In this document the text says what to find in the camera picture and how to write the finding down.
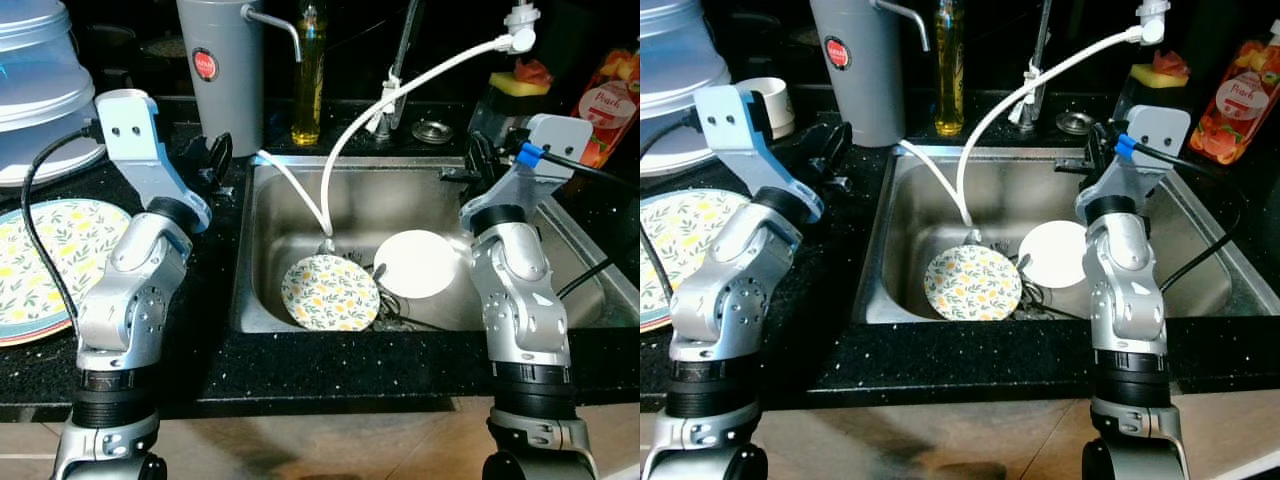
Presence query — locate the small lemon print plate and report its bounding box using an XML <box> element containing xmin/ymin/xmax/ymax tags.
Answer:
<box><xmin>280</xmin><ymin>253</ymin><xmax>382</xmax><ymax>333</ymax></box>
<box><xmin>923</xmin><ymin>243</ymin><xmax>1023</xmax><ymax>323</ymax></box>

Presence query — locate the stainless steel sink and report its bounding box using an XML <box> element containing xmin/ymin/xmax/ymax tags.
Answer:
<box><xmin>862</xmin><ymin>145</ymin><xmax>1280</xmax><ymax>326</ymax></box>
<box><xmin>230</xmin><ymin>152</ymin><xmax>641</xmax><ymax>336</ymax></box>

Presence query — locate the grey jug with red badge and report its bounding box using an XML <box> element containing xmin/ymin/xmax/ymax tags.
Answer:
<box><xmin>810</xmin><ymin>0</ymin><xmax>931</xmax><ymax>149</ymax></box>
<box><xmin>177</xmin><ymin>0</ymin><xmax>303</xmax><ymax>159</ymax></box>

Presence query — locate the white printed mug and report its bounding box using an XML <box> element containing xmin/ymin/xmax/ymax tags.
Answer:
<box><xmin>735</xmin><ymin>77</ymin><xmax>796</xmax><ymax>141</ymax></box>

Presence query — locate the yellow sponge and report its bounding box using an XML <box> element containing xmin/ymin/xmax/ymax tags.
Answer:
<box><xmin>490</xmin><ymin>72</ymin><xmax>549</xmax><ymax>99</ymax></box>
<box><xmin>1130</xmin><ymin>63</ymin><xmax>1191</xmax><ymax>89</ymax></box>

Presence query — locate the white bowl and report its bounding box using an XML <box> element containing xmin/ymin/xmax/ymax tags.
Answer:
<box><xmin>373</xmin><ymin>228</ymin><xmax>461</xmax><ymax>299</ymax></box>
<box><xmin>1017</xmin><ymin>220</ymin><xmax>1089</xmax><ymax>289</ymax></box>

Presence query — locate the yellow oil bottle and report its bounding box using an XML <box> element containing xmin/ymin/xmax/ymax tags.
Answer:
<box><xmin>933</xmin><ymin>0</ymin><xmax>968</xmax><ymax>138</ymax></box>
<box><xmin>290</xmin><ymin>0</ymin><xmax>329</xmax><ymax>148</ymax></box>

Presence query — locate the metal faucet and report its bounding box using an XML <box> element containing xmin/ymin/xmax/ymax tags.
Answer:
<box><xmin>385</xmin><ymin>0</ymin><xmax>426</xmax><ymax>136</ymax></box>
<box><xmin>1015</xmin><ymin>0</ymin><xmax>1056</xmax><ymax>129</ymax></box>

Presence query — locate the steel cutlery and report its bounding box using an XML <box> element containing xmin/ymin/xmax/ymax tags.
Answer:
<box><xmin>372</xmin><ymin>290</ymin><xmax>451</xmax><ymax>331</ymax></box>
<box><xmin>1015</xmin><ymin>280</ymin><xmax>1086</xmax><ymax>321</ymax></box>

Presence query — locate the white tiered container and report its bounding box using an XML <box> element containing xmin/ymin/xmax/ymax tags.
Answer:
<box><xmin>640</xmin><ymin>0</ymin><xmax>736</xmax><ymax>179</ymax></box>
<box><xmin>0</xmin><ymin>0</ymin><xmax>106</xmax><ymax>189</ymax></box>

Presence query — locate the wide beige cabinet door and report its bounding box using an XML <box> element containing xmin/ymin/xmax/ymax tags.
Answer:
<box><xmin>150</xmin><ymin>402</ymin><xmax>496</xmax><ymax>480</ymax></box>
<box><xmin>780</xmin><ymin>395</ymin><xmax>1091</xmax><ymax>480</ymax></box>

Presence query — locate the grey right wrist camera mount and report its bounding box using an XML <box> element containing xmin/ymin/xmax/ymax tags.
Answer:
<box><xmin>460</xmin><ymin>113</ymin><xmax>594</xmax><ymax>226</ymax></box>
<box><xmin>1078</xmin><ymin>104</ymin><xmax>1193</xmax><ymax>216</ymax></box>

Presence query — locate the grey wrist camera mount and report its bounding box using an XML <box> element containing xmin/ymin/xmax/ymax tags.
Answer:
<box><xmin>1078</xmin><ymin>104</ymin><xmax>1193</xmax><ymax>216</ymax></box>
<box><xmin>95</xmin><ymin>88</ymin><xmax>213</xmax><ymax>231</ymax></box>
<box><xmin>693</xmin><ymin>85</ymin><xmax>826</xmax><ymax>223</ymax></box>
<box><xmin>460</xmin><ymin>113</ymin><xmax>594</xmax><ymax>226</ymax></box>

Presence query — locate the short white hose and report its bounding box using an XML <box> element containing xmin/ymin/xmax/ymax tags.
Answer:
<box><xmin>254</xmin><ymin>149</ymin><xmax>332</xmax><ymax>243</ymax></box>

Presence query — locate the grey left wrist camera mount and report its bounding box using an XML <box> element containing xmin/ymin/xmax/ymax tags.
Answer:
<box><xmin>95</xmin><ymin>88</ymin><xmax>213</xmax><ymax>231</ymax></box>
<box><xmin>693</xmin><ymin>85</ymin><xmax>826</xmax><ymax>223</ymax></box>

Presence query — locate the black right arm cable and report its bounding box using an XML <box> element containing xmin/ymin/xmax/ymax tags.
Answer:
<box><xmin>1128</xmin><ymin>138</ymin><xmax>1249</xmax><ymax>296</ymax></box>
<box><xmin>515</xmin><ymin>143</ymin><xmax>641</xmax><ymax>301</ymax></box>

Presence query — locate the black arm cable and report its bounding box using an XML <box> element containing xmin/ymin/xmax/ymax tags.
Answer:
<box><xmin>1128</xmin><ymin>138</ymin><xmax>1249</xmax><ymax>296</ymax></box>
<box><xmin>20</xmin><ymin>125</ymin><xmax>101</xmax><ymax>346</ymax></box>
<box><xmin>640</xmin><ymin>110</ymin><xmax>701</xmax><ymax>163</ymax></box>
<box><xmin>515</xmin><ymin>143</ymin><xmax>641</xmax><ymax>301</ymax></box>

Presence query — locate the long white hose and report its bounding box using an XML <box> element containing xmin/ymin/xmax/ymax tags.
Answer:
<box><xmin>318</xmin><ymin>30</ymin><xmax>526</xmax><ymax>243</ymax></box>
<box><xmin>953</xmin><ymin>20</ymin><xmax>1161</xmax><ymax>231</ymax></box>

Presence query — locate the white hose fitting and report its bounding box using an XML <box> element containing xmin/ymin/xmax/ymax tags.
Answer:
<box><xmin>503</xmin><ymin>0</ymin><xmax>541</xmax><ymax>56</ymax></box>
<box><xmin>1135</xmin><ymin>0</ymin><xmax>1173</xmax><ymax>46</ymax></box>

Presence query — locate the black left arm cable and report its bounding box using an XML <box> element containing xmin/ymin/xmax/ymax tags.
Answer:
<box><xmin>640</xmin><ymin>110</ymin><xmax>701</xmax><ymax>163</ymax></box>
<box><xmin>20</xmin><ymin>125</ymin><xmax>101</xmax><ymax>346</ymax></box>

